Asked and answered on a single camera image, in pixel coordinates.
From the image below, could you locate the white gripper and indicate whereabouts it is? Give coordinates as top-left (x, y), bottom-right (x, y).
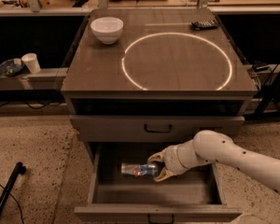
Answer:
top-left (147, 145), bottom-right (187, 182)

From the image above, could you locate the black remote control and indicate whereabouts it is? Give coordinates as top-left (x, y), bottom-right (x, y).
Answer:
top-left (191, 20), bottom-right (217, 31)

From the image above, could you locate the closed upper drawer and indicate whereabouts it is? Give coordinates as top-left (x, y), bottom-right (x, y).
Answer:
top-left (71, 115), bottom-right (245, 143)

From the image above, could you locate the dark round dish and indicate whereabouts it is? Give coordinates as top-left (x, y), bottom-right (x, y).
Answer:
top-left (0, 58), bottom-right (25, 77)

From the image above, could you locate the open lower drawer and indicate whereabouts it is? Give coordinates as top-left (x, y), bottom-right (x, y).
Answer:
top-left (75, 143), bottom-right (241, 224)

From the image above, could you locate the grey drawer cabinet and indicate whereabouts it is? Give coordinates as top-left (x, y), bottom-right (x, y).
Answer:
top-left (60, 7), bottom-right (257, 224)

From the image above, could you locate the black floor cable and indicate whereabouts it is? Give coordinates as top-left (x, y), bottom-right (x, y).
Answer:
top-left (0, 160), bottom-right (25, 224)

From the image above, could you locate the white paper cup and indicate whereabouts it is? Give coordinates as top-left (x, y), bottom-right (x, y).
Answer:
top-left (21, 53), bottom-right (41, 74)

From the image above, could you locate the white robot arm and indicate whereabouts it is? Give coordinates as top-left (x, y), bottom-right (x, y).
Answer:
top-left (147, 130), bottom-right (280, 195)

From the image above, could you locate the black drawer handle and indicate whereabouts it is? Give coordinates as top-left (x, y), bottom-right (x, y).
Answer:
top-left (144, 124), bottom-right (173, 133)

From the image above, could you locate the black floor stand leg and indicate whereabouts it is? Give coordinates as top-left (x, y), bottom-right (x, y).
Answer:
top-left (0, 162), bottom-right (26, 216)

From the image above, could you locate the white ceramic bowl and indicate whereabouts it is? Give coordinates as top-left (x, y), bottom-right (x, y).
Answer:
top-left (91, 17), bottom-right (123, 44)

